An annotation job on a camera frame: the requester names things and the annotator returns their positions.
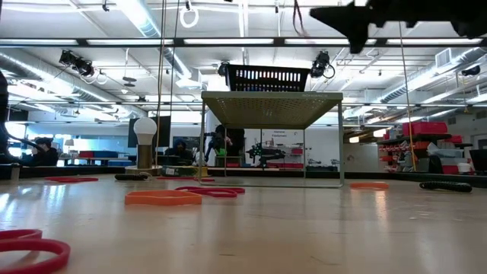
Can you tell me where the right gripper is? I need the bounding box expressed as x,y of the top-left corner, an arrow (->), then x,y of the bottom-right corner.
310,0 -> 487,53

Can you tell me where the black slotted plastic basket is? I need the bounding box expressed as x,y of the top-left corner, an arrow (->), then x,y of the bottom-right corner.
224,63 -> 312,93

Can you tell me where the orange rubber band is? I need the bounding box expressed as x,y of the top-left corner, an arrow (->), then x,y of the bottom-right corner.
349,181 -> 390,190
124,190 -> 203,207

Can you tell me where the black ceiling spotlight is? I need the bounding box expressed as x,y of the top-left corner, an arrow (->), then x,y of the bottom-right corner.
310,50 -> 336,79
58,49 -> 95,78

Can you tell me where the sage green perforated metal shelf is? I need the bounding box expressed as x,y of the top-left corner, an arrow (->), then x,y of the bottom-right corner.
197,90 -> 345,189

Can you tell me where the red storage bin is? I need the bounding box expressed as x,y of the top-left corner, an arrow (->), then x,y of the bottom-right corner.
402,121 -> 449,136

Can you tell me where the person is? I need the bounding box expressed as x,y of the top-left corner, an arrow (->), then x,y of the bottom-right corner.
165,137 -> 195,163
205,124 -> 247,167
30,136 -> 60,167

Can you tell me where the black marker pen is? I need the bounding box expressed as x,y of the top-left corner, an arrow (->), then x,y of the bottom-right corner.
419,180 -> 473,193

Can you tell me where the black monitor screen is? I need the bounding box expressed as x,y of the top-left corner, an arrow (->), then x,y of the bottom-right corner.
128,116 -> 172,148

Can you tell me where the Crayola crayon box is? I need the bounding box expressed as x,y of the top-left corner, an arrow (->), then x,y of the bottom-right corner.
161,165 -> 209,178

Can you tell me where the white light bulb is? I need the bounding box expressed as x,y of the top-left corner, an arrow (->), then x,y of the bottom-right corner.
124,116 -> 164,177

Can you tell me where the black spiral coil band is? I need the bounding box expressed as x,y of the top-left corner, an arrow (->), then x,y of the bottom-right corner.
113,173 -> 149,182

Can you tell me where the black overhead frame beam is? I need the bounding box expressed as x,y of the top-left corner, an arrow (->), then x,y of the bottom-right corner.
0,37 -> 487,49

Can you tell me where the yellow hanging cord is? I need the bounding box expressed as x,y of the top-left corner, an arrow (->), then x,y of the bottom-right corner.
398,22 -> 416,172

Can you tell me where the black overhead camera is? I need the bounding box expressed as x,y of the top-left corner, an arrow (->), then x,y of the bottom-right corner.
217,60 -> 233,77

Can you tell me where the white hanging ring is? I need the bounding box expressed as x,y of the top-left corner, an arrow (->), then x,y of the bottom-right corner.
179,6 -> 199,29

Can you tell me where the thin dark hanging cord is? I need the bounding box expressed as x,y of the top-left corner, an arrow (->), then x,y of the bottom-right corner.
169,0 -> 180,115

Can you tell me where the tan hanging cord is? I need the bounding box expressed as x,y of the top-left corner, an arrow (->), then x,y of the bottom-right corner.
154,0 -> 167,168

